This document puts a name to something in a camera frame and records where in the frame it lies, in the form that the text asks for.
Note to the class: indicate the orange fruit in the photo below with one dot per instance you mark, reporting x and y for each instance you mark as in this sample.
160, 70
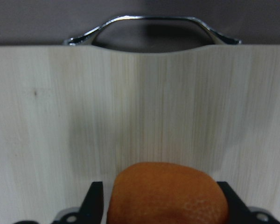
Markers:
165, 193

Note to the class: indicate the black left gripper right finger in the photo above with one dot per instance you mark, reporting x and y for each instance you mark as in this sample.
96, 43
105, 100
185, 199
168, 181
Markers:
239, 213

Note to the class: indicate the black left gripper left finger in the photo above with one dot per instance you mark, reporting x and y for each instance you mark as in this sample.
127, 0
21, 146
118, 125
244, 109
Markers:
91, 210

